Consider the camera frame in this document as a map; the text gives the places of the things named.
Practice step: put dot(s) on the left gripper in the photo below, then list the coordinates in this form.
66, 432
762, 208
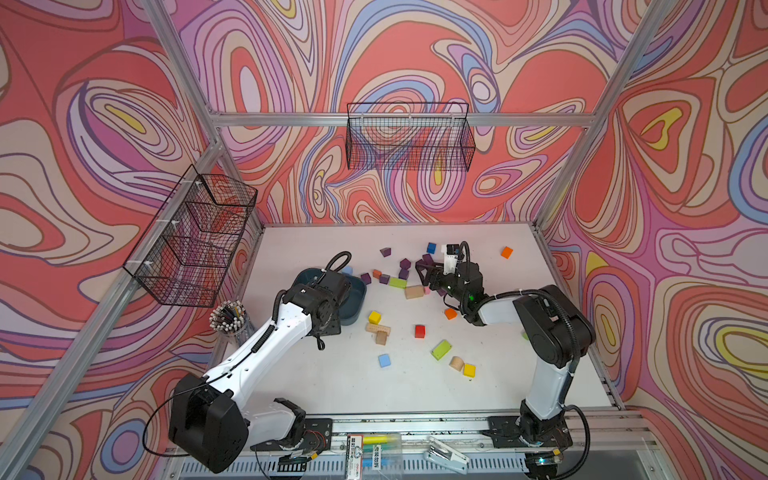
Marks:
335, 326

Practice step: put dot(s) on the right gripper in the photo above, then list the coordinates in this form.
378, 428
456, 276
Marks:
433, 271

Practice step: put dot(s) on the teal plastic storage bin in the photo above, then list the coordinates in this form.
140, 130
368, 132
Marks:
350, 310

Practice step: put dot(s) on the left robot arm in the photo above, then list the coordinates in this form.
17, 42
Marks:
209, 418

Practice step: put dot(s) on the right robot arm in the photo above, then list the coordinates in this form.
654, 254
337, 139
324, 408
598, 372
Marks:
557, 331

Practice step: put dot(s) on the natural wood block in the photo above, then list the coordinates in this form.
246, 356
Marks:
414, 292

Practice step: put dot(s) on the engraved wood block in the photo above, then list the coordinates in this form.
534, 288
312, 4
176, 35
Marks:
375, 328

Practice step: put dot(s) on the lime green long brick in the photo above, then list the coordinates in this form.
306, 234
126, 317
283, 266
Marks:
398, 283

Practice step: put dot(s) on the yellow cube brick near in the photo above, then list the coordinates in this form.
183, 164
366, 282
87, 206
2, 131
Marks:
468, 370

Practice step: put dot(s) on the cup of pens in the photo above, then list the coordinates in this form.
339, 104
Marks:
231, 320

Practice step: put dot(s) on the black wire basket left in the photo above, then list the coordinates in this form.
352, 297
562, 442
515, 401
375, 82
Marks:
184, 257

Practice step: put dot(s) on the black wire basket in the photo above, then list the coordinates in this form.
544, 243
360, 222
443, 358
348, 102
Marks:
184, 257
409, 136

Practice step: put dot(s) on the black wire basket back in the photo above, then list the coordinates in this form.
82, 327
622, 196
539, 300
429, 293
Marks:
409, 136

